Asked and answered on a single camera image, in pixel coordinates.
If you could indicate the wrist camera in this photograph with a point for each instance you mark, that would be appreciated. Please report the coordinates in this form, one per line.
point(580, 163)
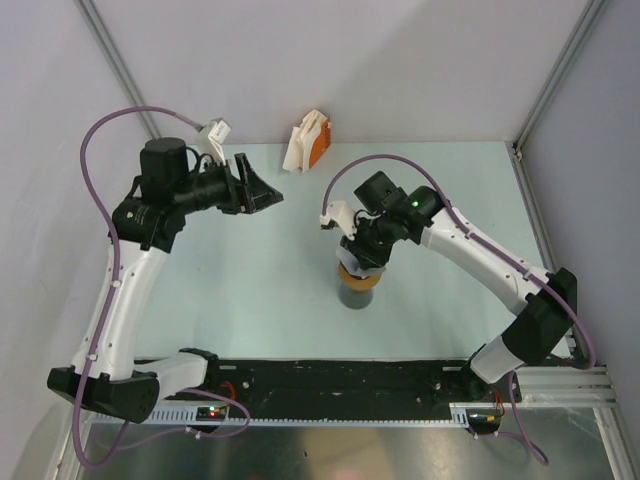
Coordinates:
point(211, 137)
point(339, 214)

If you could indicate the orange filter box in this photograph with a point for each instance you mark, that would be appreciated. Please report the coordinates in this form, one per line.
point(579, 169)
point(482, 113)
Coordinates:
point(321, 142)

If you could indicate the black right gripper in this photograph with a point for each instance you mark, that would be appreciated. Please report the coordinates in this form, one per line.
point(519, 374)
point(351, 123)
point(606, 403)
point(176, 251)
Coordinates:
point(364, 257)

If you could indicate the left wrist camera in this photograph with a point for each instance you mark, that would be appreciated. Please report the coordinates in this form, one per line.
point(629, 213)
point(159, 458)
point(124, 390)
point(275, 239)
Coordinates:
point(211, 137)

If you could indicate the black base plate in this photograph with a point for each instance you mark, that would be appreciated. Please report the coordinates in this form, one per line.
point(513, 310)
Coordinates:
point(356, 390)

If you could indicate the white cable duct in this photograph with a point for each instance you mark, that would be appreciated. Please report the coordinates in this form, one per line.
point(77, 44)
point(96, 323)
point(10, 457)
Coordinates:
point(187, 416)

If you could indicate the single white paper filter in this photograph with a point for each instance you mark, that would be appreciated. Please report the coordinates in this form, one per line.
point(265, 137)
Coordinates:
point(353, 266)

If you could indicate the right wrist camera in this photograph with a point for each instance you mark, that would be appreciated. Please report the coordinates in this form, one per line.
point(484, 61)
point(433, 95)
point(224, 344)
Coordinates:
point(339, 214)

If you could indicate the aluminium frame rail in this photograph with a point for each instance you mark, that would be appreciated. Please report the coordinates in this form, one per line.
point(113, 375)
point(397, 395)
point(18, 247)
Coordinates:
point(566, 387)

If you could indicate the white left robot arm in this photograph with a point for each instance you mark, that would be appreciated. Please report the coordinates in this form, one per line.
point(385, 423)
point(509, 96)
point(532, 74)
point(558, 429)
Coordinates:
point(102, 376)

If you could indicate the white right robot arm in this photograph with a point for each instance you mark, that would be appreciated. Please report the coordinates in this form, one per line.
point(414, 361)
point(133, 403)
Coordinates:
point(543, 303)

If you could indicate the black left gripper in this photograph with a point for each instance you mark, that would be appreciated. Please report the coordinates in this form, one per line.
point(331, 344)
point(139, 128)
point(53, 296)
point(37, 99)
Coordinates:
point(237, 199)

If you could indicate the white paper coffee filters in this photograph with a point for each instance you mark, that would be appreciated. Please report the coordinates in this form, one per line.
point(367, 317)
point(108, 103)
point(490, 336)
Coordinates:
point(297, 153)

